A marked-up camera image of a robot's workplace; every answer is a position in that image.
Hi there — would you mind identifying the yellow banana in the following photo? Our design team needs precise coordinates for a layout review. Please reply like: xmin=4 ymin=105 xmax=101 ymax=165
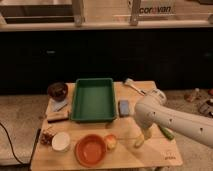
xmin=134 ymin=134 xmax=145 ymax=148

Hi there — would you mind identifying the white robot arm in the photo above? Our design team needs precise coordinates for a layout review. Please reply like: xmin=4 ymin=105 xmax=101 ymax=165
xmin=133 ymin=89 xmax=213 ymax=148

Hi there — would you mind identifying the red bowl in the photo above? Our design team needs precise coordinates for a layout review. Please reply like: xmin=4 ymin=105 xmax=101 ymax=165
xmin=75 ymin=134 xmax=107 ymax=168

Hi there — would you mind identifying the dark brown bowl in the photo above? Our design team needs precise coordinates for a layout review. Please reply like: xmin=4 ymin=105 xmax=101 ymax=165
xmin=47 ymin=82 xmax=68 ymax=102

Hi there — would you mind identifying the green cucumber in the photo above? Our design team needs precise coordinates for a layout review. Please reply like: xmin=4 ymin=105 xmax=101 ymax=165
xmin=158 ymin=126 xmax=174 ymax=141

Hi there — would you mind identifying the blue sponge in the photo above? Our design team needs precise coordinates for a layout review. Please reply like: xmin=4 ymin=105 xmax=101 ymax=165
xmin=118 ymin=100 xmax=130 ymax=117

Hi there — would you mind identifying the orange peach fruit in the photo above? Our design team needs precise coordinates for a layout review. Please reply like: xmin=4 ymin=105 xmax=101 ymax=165
xmin=104 ymin=134 xmax=117 ymax=150

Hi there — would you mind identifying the green plastic tray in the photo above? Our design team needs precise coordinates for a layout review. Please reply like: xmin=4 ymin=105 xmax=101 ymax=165
xmin=70 ymin=78 xmax=117 ymax=123

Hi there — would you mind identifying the white cup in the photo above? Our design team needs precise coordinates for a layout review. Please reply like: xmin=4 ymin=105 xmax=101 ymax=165
xmin=52 ymin=132 xmax=70 ymax=152

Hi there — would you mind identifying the wooden block brush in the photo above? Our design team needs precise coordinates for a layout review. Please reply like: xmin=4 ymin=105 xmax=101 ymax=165
xmin=47 ymin=112 xmax=69 ymax=123

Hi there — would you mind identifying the knife on cutting board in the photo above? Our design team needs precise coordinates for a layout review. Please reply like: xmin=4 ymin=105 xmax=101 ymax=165
xmin=52 ymin=102 xmax=67 ymax=112

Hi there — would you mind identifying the brown small toy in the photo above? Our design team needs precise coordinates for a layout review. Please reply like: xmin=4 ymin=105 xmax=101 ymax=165
xmin=40 ymin=132 xmax=53 ymax=145

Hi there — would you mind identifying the cardboard box with logo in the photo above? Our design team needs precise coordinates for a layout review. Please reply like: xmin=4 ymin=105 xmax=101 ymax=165
xmin=127 ymin=0 xmax=178 ymax=17

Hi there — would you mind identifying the black cable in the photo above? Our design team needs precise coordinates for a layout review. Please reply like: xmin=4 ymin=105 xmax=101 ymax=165
xmin=0 ymin=122 xmax=26 ymax=166

